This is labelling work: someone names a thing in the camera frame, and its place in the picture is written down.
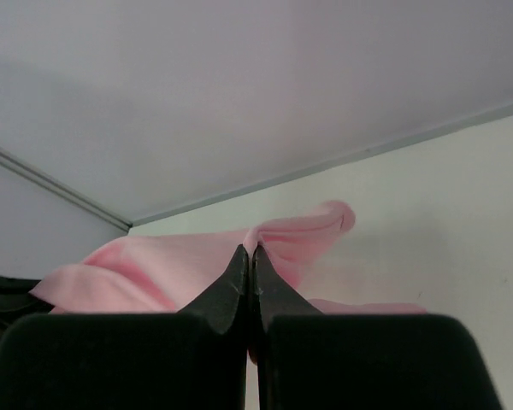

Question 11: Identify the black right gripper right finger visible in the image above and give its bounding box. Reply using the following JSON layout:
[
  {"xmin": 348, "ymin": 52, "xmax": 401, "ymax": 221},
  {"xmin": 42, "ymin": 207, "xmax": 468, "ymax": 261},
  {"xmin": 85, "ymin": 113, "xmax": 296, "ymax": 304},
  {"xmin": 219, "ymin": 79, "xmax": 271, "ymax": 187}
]
[{"xmin": 250, "ymin": 248, "xmax": 501, "ymax": 409}]

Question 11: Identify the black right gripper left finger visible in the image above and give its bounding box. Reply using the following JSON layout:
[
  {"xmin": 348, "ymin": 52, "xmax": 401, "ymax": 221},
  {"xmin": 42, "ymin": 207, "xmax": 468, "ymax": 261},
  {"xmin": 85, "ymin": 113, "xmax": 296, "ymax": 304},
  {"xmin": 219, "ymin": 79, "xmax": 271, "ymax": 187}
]
[{"xmin": 0, "ymin": 248, "xmax": 249, "ymax": 409}]

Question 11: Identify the pink t shirt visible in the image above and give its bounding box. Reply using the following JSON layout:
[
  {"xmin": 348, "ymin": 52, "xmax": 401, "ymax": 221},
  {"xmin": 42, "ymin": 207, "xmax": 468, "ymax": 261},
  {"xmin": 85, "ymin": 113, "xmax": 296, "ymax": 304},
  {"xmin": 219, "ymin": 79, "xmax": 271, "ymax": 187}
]
[{"xmin": 28, "ymin": 199, "xmax": 428, "ymax": 316}]

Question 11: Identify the aluminium frame post left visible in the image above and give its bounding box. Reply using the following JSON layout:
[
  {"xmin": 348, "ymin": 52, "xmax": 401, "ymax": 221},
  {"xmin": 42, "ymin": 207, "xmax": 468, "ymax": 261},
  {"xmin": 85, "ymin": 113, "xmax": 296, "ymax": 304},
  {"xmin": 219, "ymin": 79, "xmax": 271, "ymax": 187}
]
[{"xmin": 0, "ymin": 148, "xmax": 133, "ymax": 232}]

